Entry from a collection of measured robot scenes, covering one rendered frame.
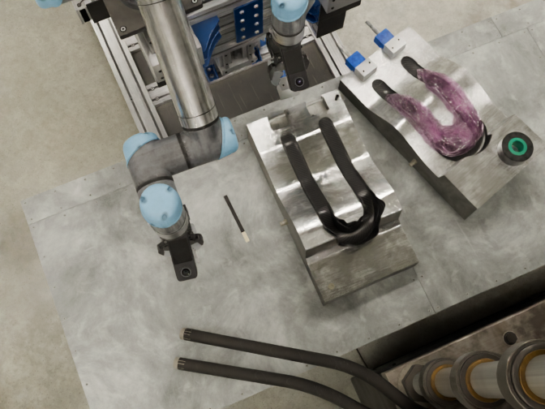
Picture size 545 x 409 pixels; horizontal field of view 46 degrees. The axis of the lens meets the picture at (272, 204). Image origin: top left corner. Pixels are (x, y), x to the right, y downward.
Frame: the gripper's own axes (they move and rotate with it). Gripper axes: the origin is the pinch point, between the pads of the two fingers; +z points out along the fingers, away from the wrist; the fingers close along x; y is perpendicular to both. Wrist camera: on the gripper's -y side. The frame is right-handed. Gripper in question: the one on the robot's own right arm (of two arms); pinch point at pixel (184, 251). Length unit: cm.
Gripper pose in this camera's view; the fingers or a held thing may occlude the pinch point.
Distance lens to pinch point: 155.4
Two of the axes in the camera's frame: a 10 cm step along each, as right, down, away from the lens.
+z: -0.1, 2.8, 9.6
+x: -9.6, 2.5, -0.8
